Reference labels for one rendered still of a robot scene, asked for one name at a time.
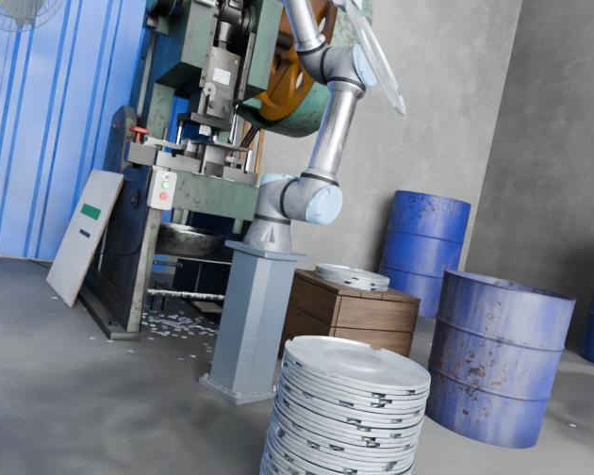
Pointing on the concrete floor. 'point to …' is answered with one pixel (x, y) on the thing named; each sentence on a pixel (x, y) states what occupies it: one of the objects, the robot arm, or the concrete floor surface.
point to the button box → (156, 200)
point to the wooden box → (349, 314)
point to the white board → (84, 234)
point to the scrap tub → (495, 357)
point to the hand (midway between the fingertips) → (354, 6)
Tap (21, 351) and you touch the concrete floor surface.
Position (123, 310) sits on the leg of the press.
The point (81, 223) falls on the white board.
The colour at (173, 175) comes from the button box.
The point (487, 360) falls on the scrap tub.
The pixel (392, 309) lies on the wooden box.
